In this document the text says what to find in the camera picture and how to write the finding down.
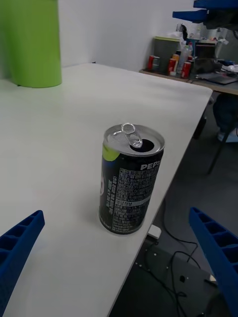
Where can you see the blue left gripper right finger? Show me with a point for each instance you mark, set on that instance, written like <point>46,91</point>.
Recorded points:
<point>220,252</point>

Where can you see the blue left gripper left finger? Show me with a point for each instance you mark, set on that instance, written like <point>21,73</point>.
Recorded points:
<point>17,247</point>

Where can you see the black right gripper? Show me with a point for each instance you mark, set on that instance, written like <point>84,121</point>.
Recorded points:
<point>220,19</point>

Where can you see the black drink can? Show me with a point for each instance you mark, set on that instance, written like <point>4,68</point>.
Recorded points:
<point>129,188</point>

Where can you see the clear plastic bottle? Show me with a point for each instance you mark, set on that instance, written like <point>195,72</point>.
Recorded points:
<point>184,57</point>

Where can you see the grey bin with green rim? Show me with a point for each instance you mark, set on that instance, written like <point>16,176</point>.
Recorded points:
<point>164,52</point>

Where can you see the dark laptop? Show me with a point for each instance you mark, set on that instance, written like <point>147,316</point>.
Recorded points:
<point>210,67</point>

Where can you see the red drink can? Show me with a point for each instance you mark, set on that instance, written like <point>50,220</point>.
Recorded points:
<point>153,63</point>
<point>172,66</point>
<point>186,69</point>

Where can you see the white power adapter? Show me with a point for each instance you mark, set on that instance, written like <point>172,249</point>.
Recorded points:
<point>155,231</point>

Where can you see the black chair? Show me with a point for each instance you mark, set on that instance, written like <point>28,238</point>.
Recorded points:
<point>224,114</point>

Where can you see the green plastic bin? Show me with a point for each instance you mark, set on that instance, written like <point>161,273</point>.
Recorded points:
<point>32,44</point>

